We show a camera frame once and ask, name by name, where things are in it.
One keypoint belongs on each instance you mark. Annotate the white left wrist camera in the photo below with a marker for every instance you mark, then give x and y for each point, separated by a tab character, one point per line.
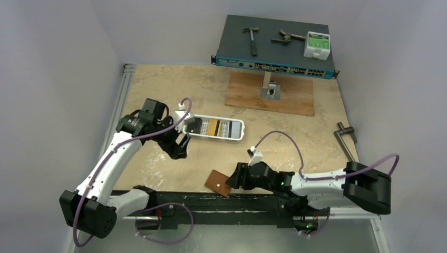
183	116

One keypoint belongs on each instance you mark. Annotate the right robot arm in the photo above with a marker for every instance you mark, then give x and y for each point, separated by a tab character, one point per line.
352	185

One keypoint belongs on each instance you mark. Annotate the brown leather card holder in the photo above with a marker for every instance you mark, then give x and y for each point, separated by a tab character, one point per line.
216	182

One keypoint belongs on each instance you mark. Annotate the metal T-handle tool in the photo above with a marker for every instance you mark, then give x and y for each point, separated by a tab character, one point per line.
342	131

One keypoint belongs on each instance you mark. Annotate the small hammer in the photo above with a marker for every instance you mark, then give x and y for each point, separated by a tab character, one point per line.
253	46

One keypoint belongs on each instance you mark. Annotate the aluminium frame rail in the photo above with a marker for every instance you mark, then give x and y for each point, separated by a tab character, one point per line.
123	92

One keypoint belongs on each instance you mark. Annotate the plywood base board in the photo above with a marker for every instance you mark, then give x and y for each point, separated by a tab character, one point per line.
284	94

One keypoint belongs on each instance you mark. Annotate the white plastic basket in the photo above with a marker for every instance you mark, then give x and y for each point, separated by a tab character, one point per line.
206	118

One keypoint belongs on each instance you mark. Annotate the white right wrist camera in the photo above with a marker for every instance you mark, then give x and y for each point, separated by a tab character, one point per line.
255	155

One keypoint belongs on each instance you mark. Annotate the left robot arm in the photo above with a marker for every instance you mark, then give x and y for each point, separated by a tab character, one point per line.
90	208

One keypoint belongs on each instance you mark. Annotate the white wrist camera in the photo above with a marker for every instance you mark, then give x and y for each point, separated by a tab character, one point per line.
183	116
255	155

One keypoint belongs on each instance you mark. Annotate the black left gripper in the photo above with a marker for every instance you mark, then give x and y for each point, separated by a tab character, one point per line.
172	148

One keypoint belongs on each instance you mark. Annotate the white credit card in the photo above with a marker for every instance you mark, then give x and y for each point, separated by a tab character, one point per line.
234	129

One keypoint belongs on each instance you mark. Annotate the silver metal stand bracket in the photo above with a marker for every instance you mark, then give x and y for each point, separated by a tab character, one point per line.
270	90

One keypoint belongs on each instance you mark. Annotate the white green electrical module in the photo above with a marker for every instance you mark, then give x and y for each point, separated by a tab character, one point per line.
317	45

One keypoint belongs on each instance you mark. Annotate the gold striped credit card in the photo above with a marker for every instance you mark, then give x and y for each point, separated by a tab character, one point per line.
214	128

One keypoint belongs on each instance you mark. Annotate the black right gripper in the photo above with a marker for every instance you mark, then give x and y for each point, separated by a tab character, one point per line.
242	176

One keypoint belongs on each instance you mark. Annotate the blue network switch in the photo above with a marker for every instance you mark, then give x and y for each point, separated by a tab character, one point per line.
264	44

